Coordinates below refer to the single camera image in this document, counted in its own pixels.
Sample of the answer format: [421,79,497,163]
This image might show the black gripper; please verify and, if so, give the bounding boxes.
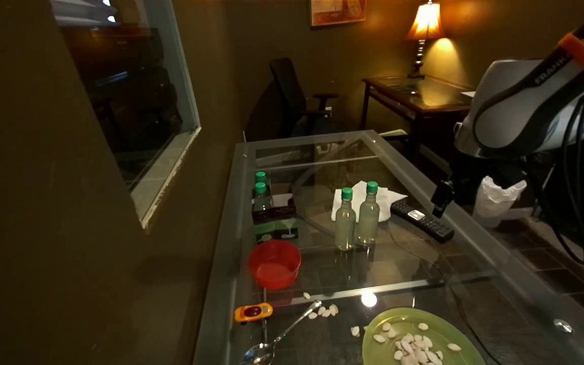
[430,149,506,220]

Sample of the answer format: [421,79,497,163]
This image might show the black tv remote control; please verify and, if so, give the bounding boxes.
[389,197,456,244]

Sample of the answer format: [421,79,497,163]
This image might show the white plastic bag bin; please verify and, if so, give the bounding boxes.
[473,173,532,230]

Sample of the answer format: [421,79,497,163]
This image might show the clear bottle green cap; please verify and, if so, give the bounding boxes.
[356,181,382,249]
[332,187,359,254]

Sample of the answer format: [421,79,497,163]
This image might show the dark wooden side table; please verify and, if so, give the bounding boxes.
[359,71,482,149]

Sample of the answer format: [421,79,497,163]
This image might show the pile of white beans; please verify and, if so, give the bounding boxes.
[372,321,464,365]

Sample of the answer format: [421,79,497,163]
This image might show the green plastic plate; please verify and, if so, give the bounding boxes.
[362,306,487,365]

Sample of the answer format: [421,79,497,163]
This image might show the small cluster white beans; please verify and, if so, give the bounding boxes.
[303,303,341,323]

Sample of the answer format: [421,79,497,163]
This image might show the dark green small box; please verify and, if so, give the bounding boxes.
[254,217,300,244]

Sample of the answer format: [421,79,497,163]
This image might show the lit table lamp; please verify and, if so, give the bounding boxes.
[403,0,447,81]

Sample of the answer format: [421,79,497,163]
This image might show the black office chair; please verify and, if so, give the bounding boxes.
[267,57,341,139]

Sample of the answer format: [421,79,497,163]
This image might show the small orange black gadget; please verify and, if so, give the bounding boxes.
[234,301,276,325]

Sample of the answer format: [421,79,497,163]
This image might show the silver metal spoon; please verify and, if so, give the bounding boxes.
[241,301,325,365]

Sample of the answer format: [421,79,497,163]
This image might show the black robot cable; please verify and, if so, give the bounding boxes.
[534,87,584,267]

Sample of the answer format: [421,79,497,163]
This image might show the framed wall picture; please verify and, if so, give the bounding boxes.
[309,0,370,29]

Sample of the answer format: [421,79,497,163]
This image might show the window with grey frame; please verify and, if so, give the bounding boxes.
[46,0,205,232]

